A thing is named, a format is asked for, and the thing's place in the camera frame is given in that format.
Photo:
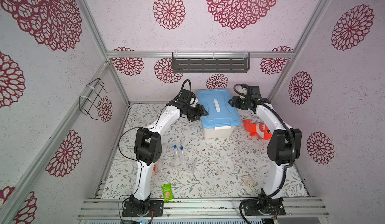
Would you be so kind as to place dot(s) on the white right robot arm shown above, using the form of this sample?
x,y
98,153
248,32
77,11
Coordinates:
x,y
283,149

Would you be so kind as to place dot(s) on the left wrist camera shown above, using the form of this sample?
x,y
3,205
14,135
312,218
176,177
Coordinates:
x,y
186,96

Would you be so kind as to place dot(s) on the white plastic storage bin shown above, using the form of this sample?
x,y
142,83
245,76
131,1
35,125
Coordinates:
x,y
217,132

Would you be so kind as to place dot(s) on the green snack packet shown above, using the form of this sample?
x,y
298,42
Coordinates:
x,y
167,192

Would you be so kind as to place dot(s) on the aluminium frame post right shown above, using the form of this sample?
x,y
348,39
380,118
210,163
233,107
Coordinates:
x,y
304,39

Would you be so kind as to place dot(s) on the grey wall shelf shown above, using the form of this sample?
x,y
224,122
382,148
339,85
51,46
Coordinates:
x,y
210,63

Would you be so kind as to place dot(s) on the blue plastic bin lid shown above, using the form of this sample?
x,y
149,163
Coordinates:
x,y
220,112

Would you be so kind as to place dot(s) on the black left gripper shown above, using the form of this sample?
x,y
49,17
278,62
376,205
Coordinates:
x,y
200,109

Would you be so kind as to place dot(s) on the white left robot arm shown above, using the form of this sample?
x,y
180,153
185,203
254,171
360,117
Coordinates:
x,y
148,150

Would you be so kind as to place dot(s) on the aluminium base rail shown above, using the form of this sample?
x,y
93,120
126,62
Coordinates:
x,y
211,208

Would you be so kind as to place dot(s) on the black wire wall rack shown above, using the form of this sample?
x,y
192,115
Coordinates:
x,y
97,105

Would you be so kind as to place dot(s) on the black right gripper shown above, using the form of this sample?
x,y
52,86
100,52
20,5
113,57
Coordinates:
x,y
235,100

